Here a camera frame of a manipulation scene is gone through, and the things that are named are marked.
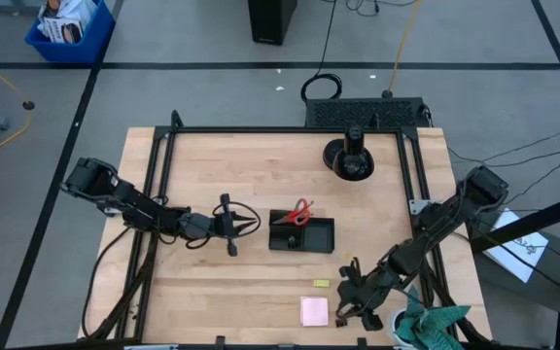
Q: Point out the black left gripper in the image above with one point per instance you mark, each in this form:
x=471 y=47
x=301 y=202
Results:
x=207 y=226

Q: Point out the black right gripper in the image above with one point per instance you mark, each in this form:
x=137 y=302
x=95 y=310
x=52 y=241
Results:
x=365 y=291

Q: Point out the black binder clip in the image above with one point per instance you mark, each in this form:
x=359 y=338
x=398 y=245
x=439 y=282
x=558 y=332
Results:
x=341 y=323

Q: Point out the small yellow sticky pad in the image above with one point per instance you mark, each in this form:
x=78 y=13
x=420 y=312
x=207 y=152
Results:
x=322 y=283

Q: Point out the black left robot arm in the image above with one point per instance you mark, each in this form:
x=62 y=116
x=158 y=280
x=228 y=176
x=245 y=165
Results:
x=134 y=204

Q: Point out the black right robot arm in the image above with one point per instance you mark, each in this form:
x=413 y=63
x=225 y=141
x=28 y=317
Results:
x=435 y=228

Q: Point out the black mesh desk organizer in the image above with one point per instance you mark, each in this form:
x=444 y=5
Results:
x=319 y=238

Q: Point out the white plant pot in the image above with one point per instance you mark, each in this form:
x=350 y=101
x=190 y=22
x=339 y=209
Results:
x=391 y=326

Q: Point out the teal artificial plant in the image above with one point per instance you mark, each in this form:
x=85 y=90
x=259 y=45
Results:
x=430 y=323

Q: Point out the grey metal mounting plate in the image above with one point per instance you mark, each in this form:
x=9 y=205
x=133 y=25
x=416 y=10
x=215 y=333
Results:
x=418 y=206

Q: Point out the black perforated case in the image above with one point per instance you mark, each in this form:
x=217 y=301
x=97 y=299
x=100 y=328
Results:
x=362 y=114

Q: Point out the white paper sheet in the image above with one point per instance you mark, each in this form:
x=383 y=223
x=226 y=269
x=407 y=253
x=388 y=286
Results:
x=523 y=257

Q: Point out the black metal stand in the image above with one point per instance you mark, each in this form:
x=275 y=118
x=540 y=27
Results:
x=528 y=224

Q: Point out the blue plastic bin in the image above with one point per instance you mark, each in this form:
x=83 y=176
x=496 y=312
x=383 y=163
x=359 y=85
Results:
x=90 y=48

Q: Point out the white printed package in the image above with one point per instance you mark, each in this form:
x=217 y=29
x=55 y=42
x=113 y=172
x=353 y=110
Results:
x=66 y=22

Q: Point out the black frame clamp bracket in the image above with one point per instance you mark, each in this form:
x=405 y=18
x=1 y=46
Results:
x=220 y=341
x=361 y=342

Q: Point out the black aluminium table frame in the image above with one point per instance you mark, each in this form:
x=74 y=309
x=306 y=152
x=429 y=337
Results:
x=260 y=129

